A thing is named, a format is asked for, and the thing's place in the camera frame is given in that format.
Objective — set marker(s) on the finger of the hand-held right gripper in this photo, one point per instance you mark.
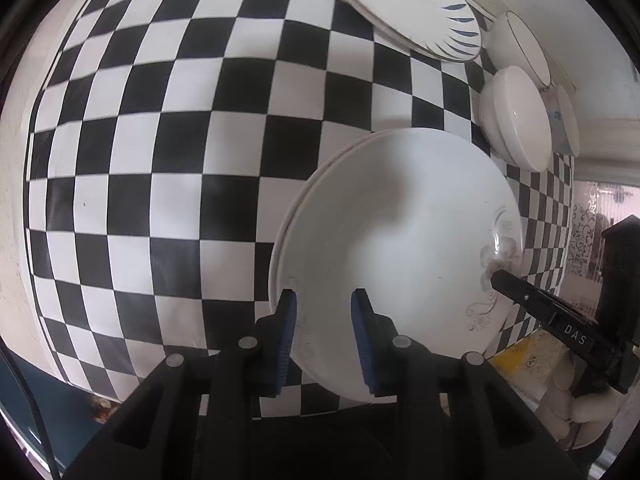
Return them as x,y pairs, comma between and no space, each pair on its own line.
540,305

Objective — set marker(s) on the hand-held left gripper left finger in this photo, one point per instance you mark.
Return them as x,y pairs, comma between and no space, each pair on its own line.
286,340

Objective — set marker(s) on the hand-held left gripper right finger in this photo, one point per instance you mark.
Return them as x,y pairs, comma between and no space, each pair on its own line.
361,340

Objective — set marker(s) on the plain white plate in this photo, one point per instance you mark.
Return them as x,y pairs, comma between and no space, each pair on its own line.
274,265

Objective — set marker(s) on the white floral plate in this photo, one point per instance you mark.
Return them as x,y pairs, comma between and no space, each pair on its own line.
410,240

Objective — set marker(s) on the plain white bowl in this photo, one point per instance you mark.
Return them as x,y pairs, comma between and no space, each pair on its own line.
515,115

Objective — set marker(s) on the white dark rim bowl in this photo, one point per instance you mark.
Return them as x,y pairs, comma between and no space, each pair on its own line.
510,42

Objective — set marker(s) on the person's right hand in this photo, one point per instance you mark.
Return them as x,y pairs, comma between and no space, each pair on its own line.
565,410

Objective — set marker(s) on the yellow box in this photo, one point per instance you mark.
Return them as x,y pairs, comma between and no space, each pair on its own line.
520,362

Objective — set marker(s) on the frosted patterned glass door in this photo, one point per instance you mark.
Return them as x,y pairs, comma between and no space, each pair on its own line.
587,225

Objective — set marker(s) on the black white checkered mat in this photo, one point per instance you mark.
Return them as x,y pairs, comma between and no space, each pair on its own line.
175,160

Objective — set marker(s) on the blue cabinet front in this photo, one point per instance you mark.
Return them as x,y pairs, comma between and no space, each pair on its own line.
40,400

